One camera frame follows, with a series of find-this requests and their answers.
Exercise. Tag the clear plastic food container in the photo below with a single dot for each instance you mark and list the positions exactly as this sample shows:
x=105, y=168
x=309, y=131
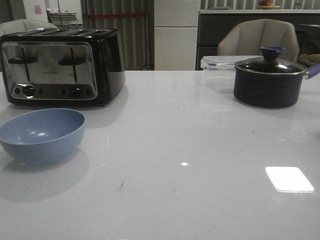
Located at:
x=219, y=71

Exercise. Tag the dark kitchen counter cabinet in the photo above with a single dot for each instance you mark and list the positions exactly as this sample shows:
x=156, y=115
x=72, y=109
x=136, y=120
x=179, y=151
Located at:
x=214, y=25

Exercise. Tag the blue plastic bowl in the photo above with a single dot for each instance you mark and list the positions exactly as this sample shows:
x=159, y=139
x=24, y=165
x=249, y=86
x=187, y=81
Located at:
x=43, y=136

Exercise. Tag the glass pot lid blue knob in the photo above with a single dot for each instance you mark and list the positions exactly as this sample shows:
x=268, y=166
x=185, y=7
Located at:
x=270, y=63

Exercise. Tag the fruit plate on counter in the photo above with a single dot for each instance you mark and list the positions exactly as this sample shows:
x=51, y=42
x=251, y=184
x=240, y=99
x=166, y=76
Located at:
x=267, y=5

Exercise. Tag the black and silver toaster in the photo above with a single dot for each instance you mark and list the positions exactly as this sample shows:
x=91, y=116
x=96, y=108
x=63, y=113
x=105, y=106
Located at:
x=53, y=67

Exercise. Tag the beige upholstered chair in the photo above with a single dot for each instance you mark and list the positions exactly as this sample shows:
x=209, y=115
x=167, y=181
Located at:
x=246, y=38

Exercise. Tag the dark blue saucepan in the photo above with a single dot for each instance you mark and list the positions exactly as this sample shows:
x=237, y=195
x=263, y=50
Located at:
x=267, y=88

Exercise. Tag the white armchair left background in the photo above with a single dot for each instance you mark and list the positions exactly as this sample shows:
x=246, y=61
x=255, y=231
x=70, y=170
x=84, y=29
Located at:
x=25, y=25

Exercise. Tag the red barrier tape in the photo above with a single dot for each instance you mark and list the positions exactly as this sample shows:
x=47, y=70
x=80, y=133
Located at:
x=116, y=16

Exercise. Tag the white refrigerator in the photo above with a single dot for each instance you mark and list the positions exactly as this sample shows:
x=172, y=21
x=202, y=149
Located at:
x=175, y=34

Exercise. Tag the olive cloth right edge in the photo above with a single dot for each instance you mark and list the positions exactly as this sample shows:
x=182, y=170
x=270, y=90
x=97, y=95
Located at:
x=309, y=60

